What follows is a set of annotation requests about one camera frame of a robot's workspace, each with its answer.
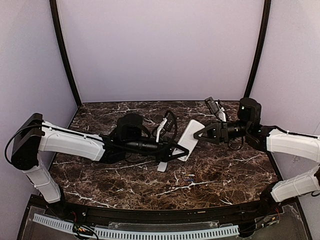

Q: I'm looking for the white battery cover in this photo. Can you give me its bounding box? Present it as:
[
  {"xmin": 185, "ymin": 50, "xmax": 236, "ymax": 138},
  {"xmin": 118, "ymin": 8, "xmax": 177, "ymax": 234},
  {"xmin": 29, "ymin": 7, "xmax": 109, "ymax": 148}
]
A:
[{"xmin": 157, "ymin": 161, "xmax": 168, "ymax": 173}]

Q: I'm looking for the white remote control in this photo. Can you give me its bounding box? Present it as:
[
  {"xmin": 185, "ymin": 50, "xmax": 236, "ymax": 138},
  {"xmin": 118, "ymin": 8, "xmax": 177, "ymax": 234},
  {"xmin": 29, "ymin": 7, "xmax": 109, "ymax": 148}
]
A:
[{"xmin": 178, "ymin": 119, "xmax": 205, "ymax": 162}]

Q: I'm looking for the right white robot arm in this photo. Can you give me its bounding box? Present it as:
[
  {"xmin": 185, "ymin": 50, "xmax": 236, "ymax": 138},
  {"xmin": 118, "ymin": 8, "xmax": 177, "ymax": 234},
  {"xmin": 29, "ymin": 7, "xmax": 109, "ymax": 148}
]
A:
[{"xmin": 193, "ymin": 97, "xmax": 320, "ymax": 203}]

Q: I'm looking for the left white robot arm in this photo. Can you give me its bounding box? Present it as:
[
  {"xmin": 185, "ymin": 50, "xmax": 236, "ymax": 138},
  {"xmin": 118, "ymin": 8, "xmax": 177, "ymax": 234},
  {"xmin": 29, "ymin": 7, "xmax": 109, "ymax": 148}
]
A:
[{"xmin": 4, "ymin": 111, "xmax": 190, "ymax": 204}]

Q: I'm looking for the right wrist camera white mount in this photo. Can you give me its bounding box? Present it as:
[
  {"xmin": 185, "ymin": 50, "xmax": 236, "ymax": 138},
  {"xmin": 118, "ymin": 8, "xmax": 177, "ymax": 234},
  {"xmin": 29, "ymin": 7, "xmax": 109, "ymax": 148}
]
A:
[{"xmin": 204, "ymin": 97, "xmax": 227, "ymax": 122}]

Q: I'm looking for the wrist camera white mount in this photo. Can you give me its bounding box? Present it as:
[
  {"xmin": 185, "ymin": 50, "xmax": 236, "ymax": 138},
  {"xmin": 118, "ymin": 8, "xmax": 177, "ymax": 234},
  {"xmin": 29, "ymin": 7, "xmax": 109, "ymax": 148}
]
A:
[
  {"xmin": 204, "ymin": 97, "xmax": 227, "ymax": 122},
  {"xmin": 151, "ymin": 110, "xmax": 178, "ymax": 143}
]

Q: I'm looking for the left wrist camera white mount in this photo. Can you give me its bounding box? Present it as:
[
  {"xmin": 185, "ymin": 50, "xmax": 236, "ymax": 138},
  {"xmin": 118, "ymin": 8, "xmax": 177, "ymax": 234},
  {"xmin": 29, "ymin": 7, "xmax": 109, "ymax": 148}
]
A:
[{"xmin": 151, "ymin": 110, "xmax": 178, "ymax": 143}]

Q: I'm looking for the black front rail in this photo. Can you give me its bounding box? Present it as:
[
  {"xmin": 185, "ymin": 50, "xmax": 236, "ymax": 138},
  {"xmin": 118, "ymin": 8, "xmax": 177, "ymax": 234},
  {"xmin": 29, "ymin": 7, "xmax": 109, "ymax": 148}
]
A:
[{"xmin": 60, "ymin": 201, "xmax": 263, "ymax": 225}]

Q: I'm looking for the white slotted cable duct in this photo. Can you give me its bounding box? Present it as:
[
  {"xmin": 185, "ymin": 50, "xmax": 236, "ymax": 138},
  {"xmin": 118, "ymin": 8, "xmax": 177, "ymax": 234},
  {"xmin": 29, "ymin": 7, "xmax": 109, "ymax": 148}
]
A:
[{"xmin": 32, "ymin": 213, "xmax": 240, "ymax": 240}]

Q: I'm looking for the right black frame post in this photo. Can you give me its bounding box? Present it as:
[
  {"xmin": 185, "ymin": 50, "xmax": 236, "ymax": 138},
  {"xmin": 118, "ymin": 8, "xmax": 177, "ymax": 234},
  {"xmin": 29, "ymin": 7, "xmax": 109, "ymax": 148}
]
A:
[{"xmin": 243, "ymin": 0, "xmax": 272, "ymax": 98}]

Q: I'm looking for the black frame post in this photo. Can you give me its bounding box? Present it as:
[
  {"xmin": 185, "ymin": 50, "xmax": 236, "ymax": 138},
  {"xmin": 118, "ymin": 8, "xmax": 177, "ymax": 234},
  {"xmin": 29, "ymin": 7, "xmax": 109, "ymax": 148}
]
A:
[
  {"xmin": 243, "ymin": 0, "xmax": 272, "ymax": 98},
  {"xmin": 49, "ymin": 0, "xmax": 82, "ymax": 108}
]

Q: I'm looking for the left black frame post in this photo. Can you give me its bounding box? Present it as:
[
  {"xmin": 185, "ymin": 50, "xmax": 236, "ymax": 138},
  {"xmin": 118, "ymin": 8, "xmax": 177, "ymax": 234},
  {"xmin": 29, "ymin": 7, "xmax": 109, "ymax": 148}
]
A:
[{"xmin": 49, "ymin": 0, "xmax": 82, "ymax": 108}]

